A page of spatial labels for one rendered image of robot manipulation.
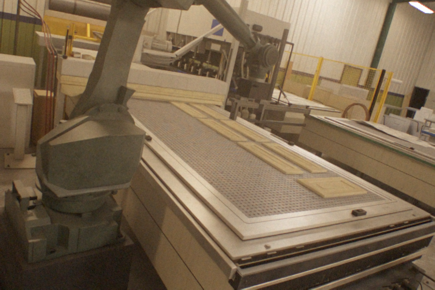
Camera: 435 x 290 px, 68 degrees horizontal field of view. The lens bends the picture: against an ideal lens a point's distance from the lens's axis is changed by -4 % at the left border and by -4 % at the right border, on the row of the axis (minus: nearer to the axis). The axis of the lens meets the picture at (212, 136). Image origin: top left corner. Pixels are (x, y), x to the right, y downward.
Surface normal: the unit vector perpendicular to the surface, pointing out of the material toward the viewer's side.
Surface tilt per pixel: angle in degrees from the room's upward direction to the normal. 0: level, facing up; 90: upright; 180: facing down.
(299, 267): 90
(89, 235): 90
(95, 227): 90
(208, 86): 90
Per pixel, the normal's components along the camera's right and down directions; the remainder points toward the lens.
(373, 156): -0.84, -0.04
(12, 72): 0.51, 0.33
